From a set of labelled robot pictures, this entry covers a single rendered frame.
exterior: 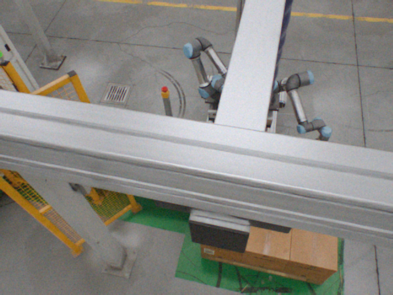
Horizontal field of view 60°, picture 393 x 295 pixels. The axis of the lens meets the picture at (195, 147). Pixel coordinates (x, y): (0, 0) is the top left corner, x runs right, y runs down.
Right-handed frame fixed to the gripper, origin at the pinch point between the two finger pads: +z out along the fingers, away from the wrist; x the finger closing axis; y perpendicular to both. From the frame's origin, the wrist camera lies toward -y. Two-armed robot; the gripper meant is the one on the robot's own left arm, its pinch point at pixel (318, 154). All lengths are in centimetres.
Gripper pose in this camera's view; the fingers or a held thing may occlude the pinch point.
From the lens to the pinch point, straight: 308.7
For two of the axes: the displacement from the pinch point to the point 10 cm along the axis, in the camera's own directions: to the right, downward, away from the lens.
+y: -9.6, -2.0, 1.8
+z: 0.4, 5.5, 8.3
